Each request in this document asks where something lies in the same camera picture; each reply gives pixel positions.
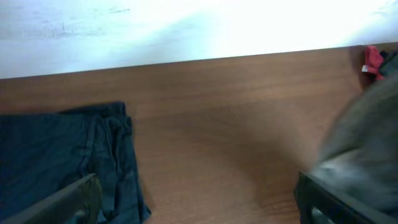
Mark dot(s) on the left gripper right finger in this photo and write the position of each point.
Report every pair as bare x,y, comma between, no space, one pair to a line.
318,202

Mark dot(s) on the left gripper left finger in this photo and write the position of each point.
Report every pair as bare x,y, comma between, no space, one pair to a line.
79,202

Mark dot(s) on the grey cargo shorts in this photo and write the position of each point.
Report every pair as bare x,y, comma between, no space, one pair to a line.
359,155

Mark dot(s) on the folded navy blue shorts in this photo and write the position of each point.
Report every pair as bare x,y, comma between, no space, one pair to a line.
43,153

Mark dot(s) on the red garment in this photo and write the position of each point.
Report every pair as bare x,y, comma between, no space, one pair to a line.
373,61

